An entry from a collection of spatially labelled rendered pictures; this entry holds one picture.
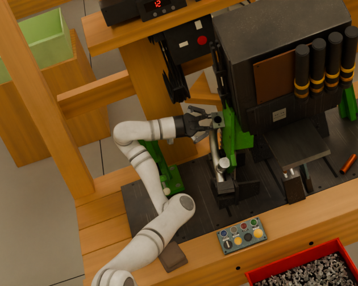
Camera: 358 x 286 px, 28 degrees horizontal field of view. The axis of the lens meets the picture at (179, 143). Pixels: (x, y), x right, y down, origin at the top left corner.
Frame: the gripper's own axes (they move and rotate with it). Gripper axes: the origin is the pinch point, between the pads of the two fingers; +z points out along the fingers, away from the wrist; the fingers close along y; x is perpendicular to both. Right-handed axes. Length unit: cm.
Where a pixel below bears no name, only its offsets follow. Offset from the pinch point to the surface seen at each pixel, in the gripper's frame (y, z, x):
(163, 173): -11.8, -17.1, 24.4
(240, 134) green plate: -6.9, 6.5, -6.2
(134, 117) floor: 57, -5, 236
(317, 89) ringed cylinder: -1.4, 25.9, -33.5
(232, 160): -14.5, 3.3, -2.5
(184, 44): 27.2, -6.1, -3.7
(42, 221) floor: -7, -72, 196
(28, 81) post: 26, -60, 12
